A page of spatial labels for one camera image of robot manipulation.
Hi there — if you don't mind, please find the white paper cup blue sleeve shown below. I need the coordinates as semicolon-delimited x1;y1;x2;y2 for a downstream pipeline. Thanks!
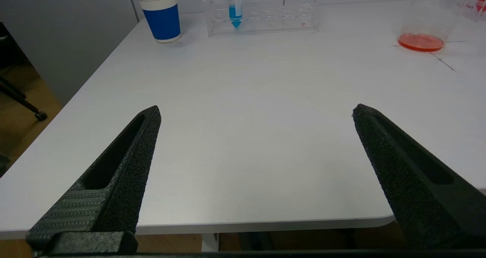
137;0;182;44

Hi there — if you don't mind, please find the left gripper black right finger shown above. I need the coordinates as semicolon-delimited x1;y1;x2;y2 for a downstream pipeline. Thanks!
352;104;486;250

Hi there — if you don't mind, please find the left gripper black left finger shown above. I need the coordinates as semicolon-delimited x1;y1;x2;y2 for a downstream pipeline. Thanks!
26;105;162;252

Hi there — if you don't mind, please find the test tube with blue pigment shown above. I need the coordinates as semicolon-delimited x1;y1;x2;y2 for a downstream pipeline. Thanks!
228;0;244;29

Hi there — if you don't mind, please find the clear glass beaker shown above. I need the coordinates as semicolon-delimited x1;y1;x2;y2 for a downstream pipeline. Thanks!
398;0;472;53

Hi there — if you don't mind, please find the clear acrylic test tube rack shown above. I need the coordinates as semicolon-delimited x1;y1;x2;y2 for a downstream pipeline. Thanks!
203;0;320;38
461;0;486;22

